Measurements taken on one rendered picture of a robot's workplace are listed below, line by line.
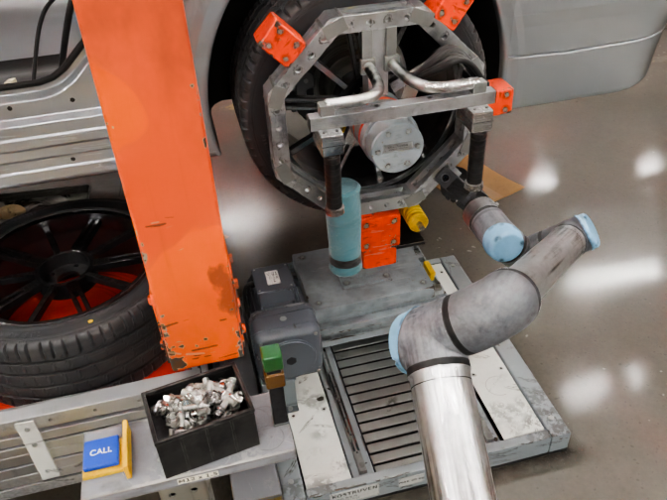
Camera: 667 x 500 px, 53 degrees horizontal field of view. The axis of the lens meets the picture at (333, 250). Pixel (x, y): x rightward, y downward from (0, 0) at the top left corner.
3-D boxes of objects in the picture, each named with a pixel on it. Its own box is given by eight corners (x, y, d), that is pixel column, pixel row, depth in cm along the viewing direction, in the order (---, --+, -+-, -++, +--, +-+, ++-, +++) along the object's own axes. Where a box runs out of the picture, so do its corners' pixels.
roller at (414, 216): (397, 183, 213) (398, 167, 210) (431, 235, 190) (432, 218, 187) (380, 186, 212) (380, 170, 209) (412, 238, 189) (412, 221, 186)
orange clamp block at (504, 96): (467, 106, 180) (498, 101, 181) (479, 119, 173) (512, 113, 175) (469, 81, 175) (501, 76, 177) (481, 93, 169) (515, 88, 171)
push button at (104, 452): (120, 440, 142) (118, 434, 140) (121, 467, 136) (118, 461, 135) (86, 447, 140) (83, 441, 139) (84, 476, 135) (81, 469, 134)
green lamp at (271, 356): (280, 355, 137) (278, 341, 134) (284, 369, 133) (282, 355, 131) (261, 359, 136) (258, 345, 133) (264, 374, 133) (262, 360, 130)
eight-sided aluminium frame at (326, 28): (463, 185, 193) (480, -12, 160) (472, 196, 188) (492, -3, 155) (276, 217, 184) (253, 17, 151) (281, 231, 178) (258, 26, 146)
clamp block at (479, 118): (475, 113, 157) (477, 92, 154) (492, 130, 150) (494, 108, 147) (455, 116, 156) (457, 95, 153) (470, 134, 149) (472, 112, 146)
